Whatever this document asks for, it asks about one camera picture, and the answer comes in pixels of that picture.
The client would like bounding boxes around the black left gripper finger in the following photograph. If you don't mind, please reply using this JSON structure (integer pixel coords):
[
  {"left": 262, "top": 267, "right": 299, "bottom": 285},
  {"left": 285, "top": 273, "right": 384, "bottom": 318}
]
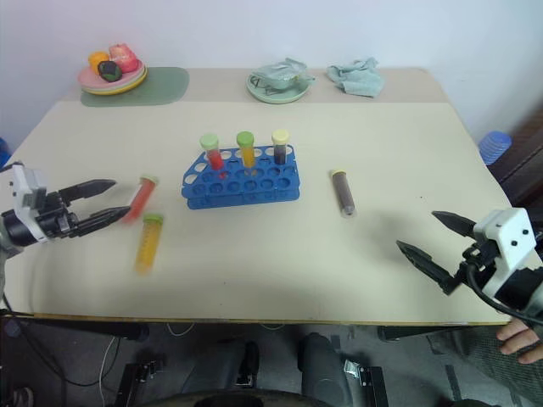
[
  {"left": 58, "top": 178, "right": 118, "bottom": 204},
  {"left": 77, "top": 206, "right": 132, "bottom": 235}
]

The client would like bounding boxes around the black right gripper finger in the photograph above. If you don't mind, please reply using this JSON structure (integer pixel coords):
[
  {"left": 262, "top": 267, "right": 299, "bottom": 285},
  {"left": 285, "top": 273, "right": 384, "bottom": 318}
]
[
  {"left": 431, "top": 209, "right": 477, "bottom": 239},
  {"left": 395, "top": 239, "right": 462, "bottom": 296}
]

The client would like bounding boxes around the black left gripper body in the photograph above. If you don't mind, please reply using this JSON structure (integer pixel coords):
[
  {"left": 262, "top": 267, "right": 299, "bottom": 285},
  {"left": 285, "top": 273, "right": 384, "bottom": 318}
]
[{"left": 36, "top": 189, "right": 82, "bottom": 242}]

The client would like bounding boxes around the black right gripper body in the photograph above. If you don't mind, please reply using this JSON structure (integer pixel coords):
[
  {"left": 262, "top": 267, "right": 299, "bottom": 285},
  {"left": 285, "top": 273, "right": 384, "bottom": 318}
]
[{"left": 456, "top": 237, "right": 502, "bottom": 279}]

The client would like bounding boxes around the brown tube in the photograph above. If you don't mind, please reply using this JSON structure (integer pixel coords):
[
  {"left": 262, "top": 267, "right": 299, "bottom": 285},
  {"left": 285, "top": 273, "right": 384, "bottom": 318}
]
[{"left": 330, "top": 169, "right": 358, "bottom": 219}]

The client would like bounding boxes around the blue plastic test tube rack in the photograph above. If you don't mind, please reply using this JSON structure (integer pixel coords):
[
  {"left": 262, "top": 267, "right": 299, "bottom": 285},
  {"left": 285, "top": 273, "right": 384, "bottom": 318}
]
[{"left": 182, "top": 144, "right": 302, "bottom": 211}]

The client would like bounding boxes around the dark liquid tube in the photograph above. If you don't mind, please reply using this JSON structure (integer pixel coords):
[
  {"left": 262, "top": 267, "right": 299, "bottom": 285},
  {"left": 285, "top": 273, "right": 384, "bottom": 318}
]
[{"left": 271, "top": 129, "right": 292, "bottom": 166}]

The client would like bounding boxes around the person's bare hand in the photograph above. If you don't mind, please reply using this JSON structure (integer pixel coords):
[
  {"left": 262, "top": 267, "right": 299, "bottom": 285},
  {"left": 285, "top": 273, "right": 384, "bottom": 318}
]
[{"left": 495, "top": 318, "right": 539, "bottom": 365}]

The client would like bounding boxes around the blue ribbed cup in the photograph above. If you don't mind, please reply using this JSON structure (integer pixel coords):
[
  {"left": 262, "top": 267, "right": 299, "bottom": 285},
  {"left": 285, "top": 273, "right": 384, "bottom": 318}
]
[{"left": 478, "top": 131, "right": 513, "bottom": 166}]

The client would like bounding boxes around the dark wooden furniture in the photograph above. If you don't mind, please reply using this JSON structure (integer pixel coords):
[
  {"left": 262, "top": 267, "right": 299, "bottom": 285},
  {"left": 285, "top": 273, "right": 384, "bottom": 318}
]
[{"left": 486, "top": 108, "right": 543, "bottom": 209}]

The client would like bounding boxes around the pink plate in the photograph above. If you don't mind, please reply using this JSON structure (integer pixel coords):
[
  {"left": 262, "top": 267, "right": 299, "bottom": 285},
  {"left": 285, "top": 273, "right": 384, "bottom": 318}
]
[{"left": 76, "top": 62, "right": 148, "bottom": 92}]

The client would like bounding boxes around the person's grey trouser leg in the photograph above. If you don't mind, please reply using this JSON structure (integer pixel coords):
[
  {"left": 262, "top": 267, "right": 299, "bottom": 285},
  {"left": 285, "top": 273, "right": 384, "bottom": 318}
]
[{"left": 426, "top": 325, "right": 543, "bottom": 407}]

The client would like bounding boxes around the black table leg bar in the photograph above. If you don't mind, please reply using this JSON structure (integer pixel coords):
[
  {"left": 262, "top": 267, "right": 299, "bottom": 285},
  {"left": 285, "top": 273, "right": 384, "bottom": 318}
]
[{"left": 0, "top": 314, "right": 150, "bottom": 343}]

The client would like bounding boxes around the yellow plate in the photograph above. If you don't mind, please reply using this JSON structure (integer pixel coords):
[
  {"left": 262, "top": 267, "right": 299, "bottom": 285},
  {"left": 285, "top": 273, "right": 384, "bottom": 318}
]
[{"left": 82, "top": 65, "right": 150, "bottom": 98}]

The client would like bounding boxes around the dark green toy avocado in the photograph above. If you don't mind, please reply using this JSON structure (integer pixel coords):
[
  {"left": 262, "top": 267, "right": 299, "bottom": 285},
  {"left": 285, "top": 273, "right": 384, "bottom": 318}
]
[{"left": 97, "top": 60, "right": 125, "bottom": 82}]

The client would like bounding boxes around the green placemat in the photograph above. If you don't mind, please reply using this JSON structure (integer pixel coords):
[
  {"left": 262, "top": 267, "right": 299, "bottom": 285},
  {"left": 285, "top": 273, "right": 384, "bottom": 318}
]
[{"left": 80, "top": 65, "right": 190, "bottom": 109}]

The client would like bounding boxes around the orange toy fruit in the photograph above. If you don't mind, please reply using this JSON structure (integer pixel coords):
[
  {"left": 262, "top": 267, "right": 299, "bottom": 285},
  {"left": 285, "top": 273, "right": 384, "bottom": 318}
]
[{"left": 87, "top": 51, "right": 112, "bottom": 71}]

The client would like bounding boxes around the pink red toy fruit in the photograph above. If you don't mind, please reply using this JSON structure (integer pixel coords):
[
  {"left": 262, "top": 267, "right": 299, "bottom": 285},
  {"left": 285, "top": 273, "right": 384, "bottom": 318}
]
[{"left": 108, "top": 42, "right": 141, "bottom": 74}]

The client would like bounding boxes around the dark rounded shape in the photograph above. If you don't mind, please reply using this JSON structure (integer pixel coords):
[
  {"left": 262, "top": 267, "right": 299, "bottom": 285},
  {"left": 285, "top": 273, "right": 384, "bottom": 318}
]
[{"left": 298, "top": 332, "right": 345, "bottom": 407}]

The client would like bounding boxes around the crumpled teal cloth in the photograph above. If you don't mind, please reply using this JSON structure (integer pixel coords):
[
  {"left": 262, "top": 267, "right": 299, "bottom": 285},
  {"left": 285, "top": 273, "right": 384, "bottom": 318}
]
[{"left": 325, "top": 56, "right": 387, "bottom": 99}]

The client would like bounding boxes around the pale green plate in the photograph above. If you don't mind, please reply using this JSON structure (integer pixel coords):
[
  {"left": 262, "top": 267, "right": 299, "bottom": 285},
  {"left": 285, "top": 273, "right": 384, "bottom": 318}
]
[{"left": 245, "top": 70, "right": 312, "bottom": 105}]

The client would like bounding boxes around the crumpled pale green cloth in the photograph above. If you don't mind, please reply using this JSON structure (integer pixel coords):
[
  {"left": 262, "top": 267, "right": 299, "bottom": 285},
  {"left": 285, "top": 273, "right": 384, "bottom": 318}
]
[{"left": 249, "top": 57, "right": 316, "bottom": 92}]

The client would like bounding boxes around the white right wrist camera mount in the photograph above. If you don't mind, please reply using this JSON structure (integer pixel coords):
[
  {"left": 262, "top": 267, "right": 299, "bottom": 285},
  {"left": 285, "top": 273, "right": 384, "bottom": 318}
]
[{"left": 472, "top": 207, "right": 536, "bottom": 298}]

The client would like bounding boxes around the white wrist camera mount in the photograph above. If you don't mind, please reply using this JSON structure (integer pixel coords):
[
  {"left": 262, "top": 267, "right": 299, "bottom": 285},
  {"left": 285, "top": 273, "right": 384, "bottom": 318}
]
[
  {"left": 472, "top": 207, "right": 536, "bottom": 298},
  {"left": 8, "top": 163, "right": 48, "bottom": 243}
]

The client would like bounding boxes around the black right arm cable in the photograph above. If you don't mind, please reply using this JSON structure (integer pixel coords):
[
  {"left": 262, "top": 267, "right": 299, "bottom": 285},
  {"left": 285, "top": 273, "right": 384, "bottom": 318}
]
[{"left": 465, "top": 261, "right": 543, "bottom": 328}]

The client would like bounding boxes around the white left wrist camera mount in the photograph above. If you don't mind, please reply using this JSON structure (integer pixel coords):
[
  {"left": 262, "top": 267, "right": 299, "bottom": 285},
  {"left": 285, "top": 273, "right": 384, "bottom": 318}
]
[{"left": 8, "top": 163, "right": 48, "bottom": 243}]

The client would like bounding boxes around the white floor cable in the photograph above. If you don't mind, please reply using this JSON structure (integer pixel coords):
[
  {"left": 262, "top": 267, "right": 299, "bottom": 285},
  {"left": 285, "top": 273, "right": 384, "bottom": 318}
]
[{"left": 91, "top": 321, "right": 196, "bottom": 387}]

